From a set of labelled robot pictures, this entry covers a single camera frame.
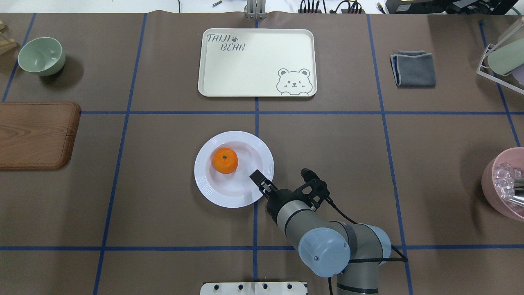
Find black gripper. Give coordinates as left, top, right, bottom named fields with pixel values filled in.
left=249, top=169, right=299, bottom=217

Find white round plate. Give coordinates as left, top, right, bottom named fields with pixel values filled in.
left=194, top=131, right=275, bottom=209

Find orange mandarin fruit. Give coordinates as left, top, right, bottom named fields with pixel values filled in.
left=212, top=147, right=238, bottom=174

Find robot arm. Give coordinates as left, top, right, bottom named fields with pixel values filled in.
left=250, top=168, right=393, bottom=295

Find cream bear print tray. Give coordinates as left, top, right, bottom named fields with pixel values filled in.
left=198, top=28, right=318, bottom=98

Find wooden tray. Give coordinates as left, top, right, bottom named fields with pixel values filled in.
left=0, top=102, right=81, bottom=170

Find folded grey cloth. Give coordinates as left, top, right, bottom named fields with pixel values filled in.
left=391, top=50, right=436, bottom=87

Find pink bowl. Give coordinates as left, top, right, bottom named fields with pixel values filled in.
left=481, top=147, right=524, bottom=222

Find light green bowl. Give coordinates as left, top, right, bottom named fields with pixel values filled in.
left=18, top=37, right=66, bottom=77

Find metal scoop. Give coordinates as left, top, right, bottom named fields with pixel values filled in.
left=504, top=177, right=524, bottom=207

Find white cup rack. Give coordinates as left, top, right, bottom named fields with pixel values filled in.
left=477, top=16, right=524, bottom=95

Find green pastel cup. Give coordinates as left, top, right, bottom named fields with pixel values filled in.
left=487, top=39, right=524, bottom=75

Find wooden mug rack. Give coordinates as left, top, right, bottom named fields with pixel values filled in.
left=0, top=21, right=18, bottom=55

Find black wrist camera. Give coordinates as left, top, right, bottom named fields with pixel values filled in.
left=293, top=168, right=333, bottom=211

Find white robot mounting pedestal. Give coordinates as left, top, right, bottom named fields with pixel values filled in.
left=200, top=281, right=308, bottom=295

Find aluminium frame post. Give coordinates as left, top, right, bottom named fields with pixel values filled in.
left=244, top=0, right=267, bottom=20

